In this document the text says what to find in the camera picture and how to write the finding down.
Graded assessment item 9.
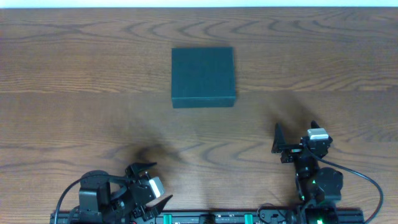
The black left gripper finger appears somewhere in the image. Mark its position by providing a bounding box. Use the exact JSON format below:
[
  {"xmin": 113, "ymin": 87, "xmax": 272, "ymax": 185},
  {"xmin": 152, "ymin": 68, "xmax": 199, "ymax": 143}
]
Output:
[
  {"xmin": 125, "ymin": 162, "xmax": 157, "ymax": 179},
  {"xmin": 142, "ymin": 195, "xmax": 173, "ymax": 221}
]

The dark green box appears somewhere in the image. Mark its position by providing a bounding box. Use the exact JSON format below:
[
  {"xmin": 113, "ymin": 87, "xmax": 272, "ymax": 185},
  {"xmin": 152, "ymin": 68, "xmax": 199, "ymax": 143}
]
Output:
[{"xmin": 171, "ymin": 47, "xmax": 236, "ymax": 108}]

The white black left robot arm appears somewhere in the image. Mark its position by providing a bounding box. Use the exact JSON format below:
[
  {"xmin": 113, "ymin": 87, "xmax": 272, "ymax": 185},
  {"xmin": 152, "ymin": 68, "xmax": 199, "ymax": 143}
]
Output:
[{"xmin": 64, "ymin": 162, "xmax": 172, "ymax": 223}]

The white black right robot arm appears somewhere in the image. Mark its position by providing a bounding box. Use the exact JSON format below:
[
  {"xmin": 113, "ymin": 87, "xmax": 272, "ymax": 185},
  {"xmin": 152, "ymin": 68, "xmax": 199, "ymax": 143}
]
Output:
[{"xmin": 271, "ymin": 121, "xmax": 343, "ymax": 224}]

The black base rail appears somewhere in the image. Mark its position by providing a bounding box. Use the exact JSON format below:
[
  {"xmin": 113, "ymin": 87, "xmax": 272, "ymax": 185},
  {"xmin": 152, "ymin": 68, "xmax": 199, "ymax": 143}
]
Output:
[{"xmin": 57, "ymin": 209, "xmax": 365, "ymax": 224}]

